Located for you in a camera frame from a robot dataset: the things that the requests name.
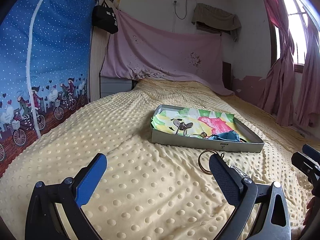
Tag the pink window curtain right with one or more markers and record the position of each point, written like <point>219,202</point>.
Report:
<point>307,110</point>

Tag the person right hand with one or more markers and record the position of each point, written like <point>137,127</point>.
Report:
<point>309,207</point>

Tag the black tote bag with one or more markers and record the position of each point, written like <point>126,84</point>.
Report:
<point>103,17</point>

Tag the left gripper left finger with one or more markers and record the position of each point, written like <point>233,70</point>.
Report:
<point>43,220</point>

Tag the pink sheet on headboard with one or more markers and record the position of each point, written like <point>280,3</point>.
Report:
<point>138,51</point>

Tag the silver rhinestone hair clip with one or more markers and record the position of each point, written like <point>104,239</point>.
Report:
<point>240,172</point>

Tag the grey tray with colourful lining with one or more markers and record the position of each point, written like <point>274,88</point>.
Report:
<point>205,124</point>

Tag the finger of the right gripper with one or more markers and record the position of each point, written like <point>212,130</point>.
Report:
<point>311,152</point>
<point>303,163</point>

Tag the beige hair claw clip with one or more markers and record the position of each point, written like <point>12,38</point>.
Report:
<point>182,126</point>

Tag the grey bedside cabinet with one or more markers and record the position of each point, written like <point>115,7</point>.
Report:
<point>109,86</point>

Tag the blue dotted fabric wardrobe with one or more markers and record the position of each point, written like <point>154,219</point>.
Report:
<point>45,57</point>

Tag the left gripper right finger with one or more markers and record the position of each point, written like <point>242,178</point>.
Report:
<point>272,220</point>

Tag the blue smartwatch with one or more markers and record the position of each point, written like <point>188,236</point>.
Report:
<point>231,136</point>

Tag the yellow dotted bed blanket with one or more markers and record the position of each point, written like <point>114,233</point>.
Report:
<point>152,191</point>

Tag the olive cloth on shelf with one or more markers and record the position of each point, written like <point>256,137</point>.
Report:
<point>216,21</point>

